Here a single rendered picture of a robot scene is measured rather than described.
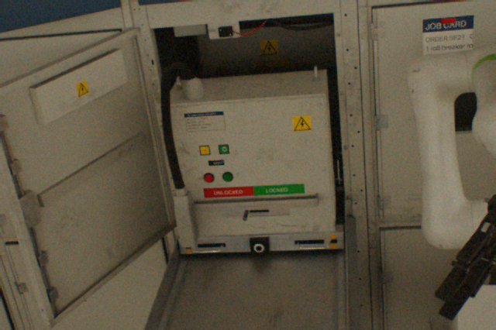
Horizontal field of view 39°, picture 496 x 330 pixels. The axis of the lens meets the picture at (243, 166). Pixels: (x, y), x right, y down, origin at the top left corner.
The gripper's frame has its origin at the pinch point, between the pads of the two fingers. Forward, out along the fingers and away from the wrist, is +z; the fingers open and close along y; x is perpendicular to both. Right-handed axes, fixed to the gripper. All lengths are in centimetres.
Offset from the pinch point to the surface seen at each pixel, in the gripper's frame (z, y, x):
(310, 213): -25, -48, -71
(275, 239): -13, -54, -78
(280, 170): -26, -32, -79
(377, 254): -41, -88, -65
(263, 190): -20, -38, -83
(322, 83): -50, -16, -76
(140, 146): -8, -26, -125
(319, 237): -22, -56, -68
